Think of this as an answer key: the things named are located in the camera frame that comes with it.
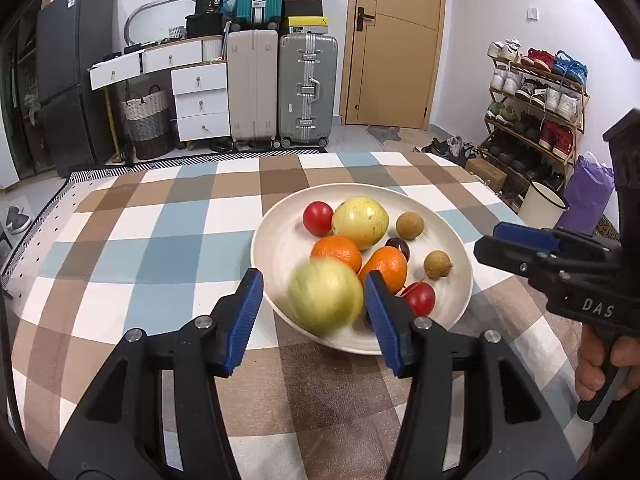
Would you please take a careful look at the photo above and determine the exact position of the yellow shoe box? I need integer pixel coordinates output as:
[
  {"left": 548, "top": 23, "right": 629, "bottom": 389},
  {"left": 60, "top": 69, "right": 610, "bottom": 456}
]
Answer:
[{"left": 281, "top": 15, "right": 331, "bottom": 36}]

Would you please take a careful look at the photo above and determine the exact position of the wooden door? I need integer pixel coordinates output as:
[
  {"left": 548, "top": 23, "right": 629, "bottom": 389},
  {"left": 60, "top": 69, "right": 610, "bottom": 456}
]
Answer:
[{"left": 342, "top": 0, "right": 447, "bottom": 131}]

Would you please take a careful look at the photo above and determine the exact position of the white drawer cabinet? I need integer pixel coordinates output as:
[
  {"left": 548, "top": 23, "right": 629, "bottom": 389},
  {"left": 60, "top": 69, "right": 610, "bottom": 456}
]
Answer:
[{"left": 89, "top": 36, "right": 232, "bottom": 143}]

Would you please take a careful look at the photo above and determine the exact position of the wooden shoe rack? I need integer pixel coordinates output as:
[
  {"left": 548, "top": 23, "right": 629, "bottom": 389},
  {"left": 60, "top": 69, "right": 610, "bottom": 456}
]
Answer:
[{"left": 480, "top": 40, "right": 588, "bottom": 196}]

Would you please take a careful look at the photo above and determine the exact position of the dark door mat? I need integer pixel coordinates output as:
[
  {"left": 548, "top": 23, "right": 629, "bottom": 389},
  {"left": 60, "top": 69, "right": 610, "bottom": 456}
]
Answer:
[{"left": 367, "top": 125, "right": 403, "bottom": 143}]

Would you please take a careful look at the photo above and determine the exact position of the yellow broom stick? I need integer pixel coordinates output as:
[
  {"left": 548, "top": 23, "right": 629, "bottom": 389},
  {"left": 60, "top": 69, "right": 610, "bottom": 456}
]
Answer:
[{"left": 102, "top": 87, "right": 123, "bottom": 163}]

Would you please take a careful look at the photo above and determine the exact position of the large yellow guava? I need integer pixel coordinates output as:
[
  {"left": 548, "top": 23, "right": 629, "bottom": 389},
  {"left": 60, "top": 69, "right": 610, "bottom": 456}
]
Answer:
[{"left": 331, "top": 196, "right": 390, "bottom": 251}]

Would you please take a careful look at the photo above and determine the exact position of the loose sneakers heap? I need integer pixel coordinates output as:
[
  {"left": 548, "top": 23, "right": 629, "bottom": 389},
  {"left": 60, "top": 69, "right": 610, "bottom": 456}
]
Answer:
[{"left": 415, "top": 136, "right": 481, "bottom": 161}]

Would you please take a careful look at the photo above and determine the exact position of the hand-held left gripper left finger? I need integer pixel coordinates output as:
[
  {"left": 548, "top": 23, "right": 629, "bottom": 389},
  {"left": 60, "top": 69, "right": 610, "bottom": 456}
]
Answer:
[{"left": 47, "top": 267, "right": 265, "bottom": 480}]

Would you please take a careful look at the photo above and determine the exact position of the grey shoe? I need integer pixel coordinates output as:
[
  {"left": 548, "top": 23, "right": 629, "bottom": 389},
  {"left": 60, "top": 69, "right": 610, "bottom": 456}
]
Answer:
[{"left": 5, "top": 205, "right": 32, "bottom": 233}]

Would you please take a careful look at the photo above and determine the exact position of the purple bag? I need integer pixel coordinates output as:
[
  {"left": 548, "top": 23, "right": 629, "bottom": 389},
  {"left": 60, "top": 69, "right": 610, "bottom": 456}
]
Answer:
[{"left": 555, "top": 155, "right": 616, "bottom": 233}]

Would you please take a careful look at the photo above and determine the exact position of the metal hoop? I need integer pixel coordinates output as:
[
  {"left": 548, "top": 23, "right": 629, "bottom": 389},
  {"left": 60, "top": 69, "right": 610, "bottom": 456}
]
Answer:
[{"left": 124, "top": 0, "right": 198, "bottom": 46}]

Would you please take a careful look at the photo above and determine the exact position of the person's right hand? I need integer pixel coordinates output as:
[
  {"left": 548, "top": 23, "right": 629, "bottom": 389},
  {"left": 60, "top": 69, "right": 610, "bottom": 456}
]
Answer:
[{"left": 574, "top": 324, "right": 640, "bottom": 402}]

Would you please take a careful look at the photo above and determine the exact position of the red tomato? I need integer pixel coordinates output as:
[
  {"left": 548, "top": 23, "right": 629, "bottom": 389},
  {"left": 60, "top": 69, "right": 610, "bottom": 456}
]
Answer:
[
  {"left": 401, "top": 282, "right": 437, "bottom": 317},
  {"left": 302, "top": 201, "right": 334, "bottom": 237}
]

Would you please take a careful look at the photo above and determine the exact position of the white bucket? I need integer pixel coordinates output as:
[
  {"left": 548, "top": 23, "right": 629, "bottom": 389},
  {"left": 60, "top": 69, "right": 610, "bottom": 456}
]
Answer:
[{"left": 520, "top": 178, "right": 569, "bottom": 231}]

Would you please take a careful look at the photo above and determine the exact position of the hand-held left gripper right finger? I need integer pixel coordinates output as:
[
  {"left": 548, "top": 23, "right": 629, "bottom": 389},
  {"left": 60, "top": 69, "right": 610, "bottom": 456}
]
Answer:
[{"left": 363, "top": 270, "right": 581, "bottom": 480}]

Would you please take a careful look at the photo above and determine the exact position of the black bag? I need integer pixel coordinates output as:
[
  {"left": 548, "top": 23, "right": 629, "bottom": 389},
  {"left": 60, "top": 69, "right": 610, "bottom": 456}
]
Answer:
[{"left": 186, "top": 12, "right": 224, "bottom": 40}]

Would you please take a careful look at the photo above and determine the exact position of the cream round plate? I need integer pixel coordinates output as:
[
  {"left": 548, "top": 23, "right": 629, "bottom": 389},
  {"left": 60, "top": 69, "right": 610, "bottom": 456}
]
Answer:
[{"left": 250, "top": 183, "right": 474, "bottom": 356}]

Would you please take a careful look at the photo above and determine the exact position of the orange mandarin with stem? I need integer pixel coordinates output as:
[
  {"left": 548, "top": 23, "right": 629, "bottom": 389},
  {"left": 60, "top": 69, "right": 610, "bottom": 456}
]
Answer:
[{"left": 358, "top": 246, "right": 408, "bottom": 295}]

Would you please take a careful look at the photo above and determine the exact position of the silver suitcase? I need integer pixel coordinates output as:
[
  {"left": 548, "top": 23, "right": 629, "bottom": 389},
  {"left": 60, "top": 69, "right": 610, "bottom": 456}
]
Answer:
[{"left": 277, "top": 32, "right": 339, "bottom": 148}]

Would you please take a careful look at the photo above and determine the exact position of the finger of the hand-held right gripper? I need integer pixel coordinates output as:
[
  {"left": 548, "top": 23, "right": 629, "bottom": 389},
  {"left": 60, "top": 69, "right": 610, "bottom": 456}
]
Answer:
[
  {"left": 473, "top": 236, "right": 567, "bottom": 291},
  {"left": 492, "top": 221, "right": 622, "bottom": 257}
]

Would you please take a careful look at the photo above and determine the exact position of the black refrigerator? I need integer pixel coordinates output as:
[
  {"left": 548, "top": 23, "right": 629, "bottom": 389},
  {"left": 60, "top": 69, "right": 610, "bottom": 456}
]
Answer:
[{"left": 35, "top": 0, "right": 118, "bottom": 178}]

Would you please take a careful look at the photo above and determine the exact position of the brown patterned mat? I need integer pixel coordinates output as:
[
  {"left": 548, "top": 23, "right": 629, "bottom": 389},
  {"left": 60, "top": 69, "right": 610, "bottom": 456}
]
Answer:
[{"left": 597, "top": 215, "right": 621, "bottom": 241}]

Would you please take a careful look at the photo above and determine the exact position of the brown longan with stem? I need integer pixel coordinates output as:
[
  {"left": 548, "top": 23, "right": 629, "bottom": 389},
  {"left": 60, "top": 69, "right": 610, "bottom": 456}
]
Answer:
[{"left": 420, "top": 250, "right": 455, "bottom": 281}]

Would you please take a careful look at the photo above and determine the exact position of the brown cardboard box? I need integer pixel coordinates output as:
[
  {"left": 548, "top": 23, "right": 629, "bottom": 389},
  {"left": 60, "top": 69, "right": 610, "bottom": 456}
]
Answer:
[{"left": 465, "top": 157, "right": 508, "bottom": 191}]

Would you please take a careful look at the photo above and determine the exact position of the yellow-green guava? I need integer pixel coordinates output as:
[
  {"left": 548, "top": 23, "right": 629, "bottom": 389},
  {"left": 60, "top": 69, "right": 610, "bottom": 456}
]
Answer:
[{"left": 287, "top": 256, "right": 365, "bottom": 338}]

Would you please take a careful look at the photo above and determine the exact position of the woven laundry basket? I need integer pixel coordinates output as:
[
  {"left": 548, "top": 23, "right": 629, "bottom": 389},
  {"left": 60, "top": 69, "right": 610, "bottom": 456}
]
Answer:
[{"left": 120, "top": 85, "right": 173, "bottom": 161}]

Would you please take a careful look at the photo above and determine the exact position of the beige suitcase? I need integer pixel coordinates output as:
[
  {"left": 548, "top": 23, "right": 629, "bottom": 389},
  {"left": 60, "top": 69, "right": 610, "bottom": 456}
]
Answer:
[{"left": 226, "top": 29, "right": 280, "bottom": 148}]

